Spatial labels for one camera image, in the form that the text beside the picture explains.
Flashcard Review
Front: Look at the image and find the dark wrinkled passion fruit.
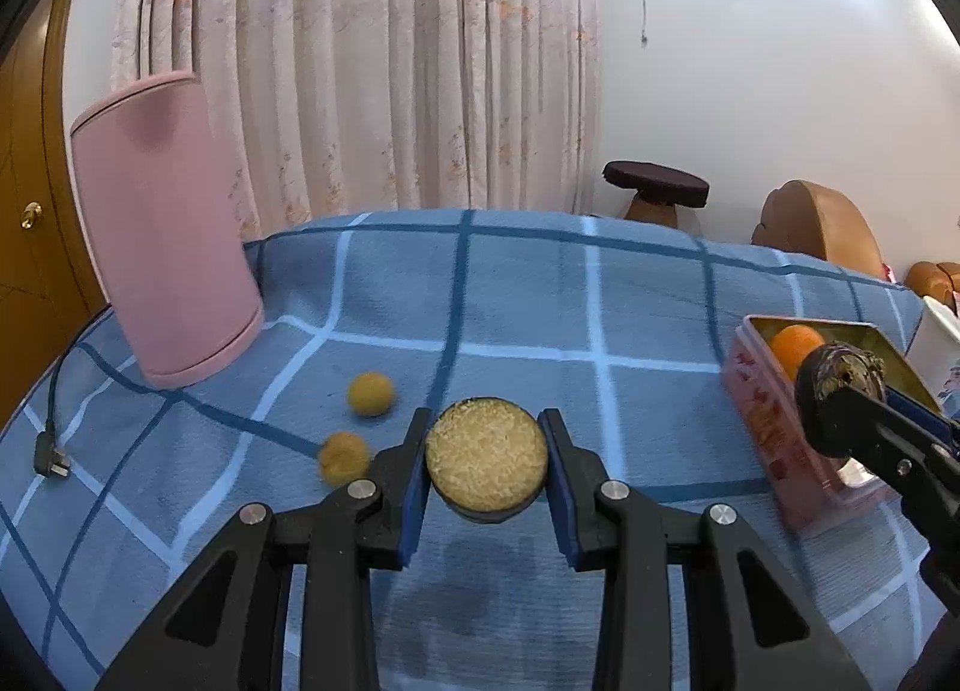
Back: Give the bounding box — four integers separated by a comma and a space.
794, 342, 887, 459

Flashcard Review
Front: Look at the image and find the large orange mandarin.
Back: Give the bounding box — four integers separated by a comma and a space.
768, 324, 827, 382

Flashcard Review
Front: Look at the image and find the halved passion fruit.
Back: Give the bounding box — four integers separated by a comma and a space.
425, 397, 548, 524

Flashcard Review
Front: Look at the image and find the white paper cup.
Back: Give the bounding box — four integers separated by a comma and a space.
907, 296, 960, 405

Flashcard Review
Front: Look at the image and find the small yellow fruit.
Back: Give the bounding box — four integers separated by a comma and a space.
347, 371, 395, 418
317, 431, 371, 488

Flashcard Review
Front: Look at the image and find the pink metal tin box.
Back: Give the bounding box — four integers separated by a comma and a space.
721, 312, 947, 530

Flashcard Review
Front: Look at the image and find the brown leather sofa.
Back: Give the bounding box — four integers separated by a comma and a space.
905, 262, 960, 313

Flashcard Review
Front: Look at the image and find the brown leather armchair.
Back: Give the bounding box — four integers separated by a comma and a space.
752, 179, 889, 280

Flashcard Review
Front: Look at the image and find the blue checked tablecloth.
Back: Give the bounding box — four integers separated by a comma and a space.
2, 210, 942, 689

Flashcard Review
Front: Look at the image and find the dark round stool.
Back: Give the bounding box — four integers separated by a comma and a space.
602, 160, 709, 228

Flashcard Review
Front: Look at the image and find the pink cylindrical appliance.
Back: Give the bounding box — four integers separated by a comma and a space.
70, 72, 263, 389

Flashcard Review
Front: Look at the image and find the pink floral curtain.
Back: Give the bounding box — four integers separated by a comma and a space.
112, 0, 599, 239

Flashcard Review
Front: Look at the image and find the black power plug cable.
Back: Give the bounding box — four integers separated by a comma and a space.
32, 351, 77, 482

